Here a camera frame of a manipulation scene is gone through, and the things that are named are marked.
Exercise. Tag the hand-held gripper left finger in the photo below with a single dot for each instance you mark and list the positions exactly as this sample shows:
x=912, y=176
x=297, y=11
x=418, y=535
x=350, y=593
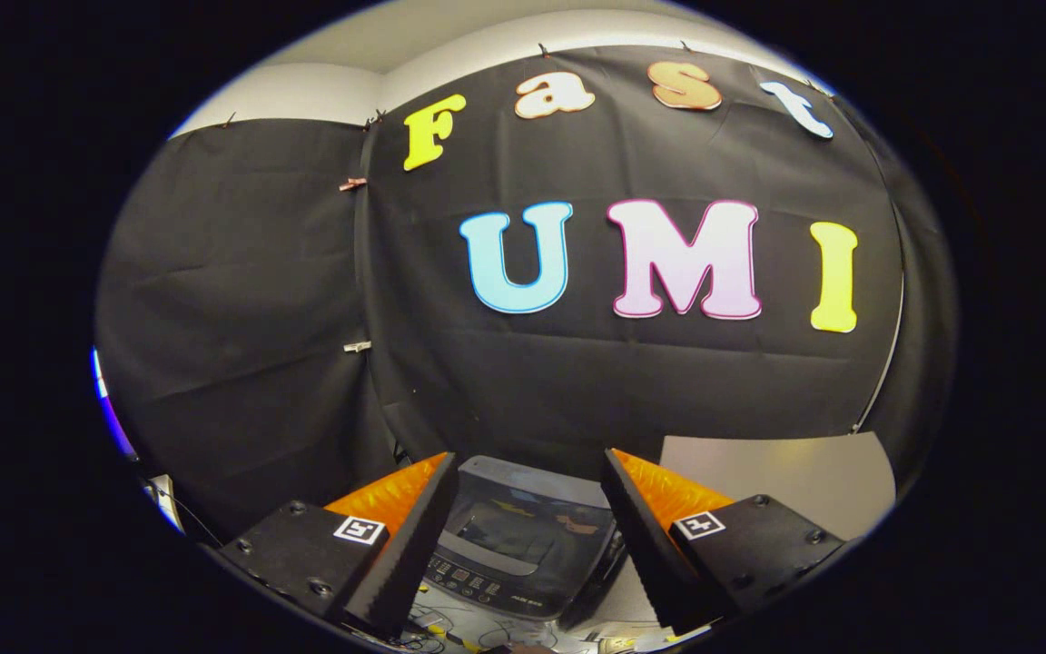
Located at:
x=414, y=545

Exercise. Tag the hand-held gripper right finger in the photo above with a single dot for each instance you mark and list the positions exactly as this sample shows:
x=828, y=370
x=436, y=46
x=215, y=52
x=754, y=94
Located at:
x=646, y=545

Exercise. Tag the dark grey washing machine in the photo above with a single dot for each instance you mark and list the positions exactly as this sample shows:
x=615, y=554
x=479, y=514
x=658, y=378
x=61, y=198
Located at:
x=505, y=581

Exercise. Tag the white panel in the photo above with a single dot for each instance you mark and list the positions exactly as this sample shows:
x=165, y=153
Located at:
x=164, y=504

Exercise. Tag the black backdrop cloth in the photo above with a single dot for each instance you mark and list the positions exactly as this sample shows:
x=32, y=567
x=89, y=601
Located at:
x=241, y=291

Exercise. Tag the wooden clothespin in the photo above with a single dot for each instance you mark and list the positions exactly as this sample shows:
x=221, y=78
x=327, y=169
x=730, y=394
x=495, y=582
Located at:
x=352, y=183

